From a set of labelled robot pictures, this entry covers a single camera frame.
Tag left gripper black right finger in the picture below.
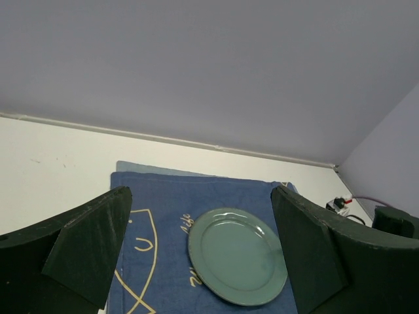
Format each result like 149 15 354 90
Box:
271 186 418 313

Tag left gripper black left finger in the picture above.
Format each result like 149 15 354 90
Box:
1 186 132 313

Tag teal ceramic plate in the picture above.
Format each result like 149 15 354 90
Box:
187 208 287 307

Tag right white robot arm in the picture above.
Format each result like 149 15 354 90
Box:
372 206 418 239

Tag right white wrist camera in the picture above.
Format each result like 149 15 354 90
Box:
325 195 353 217

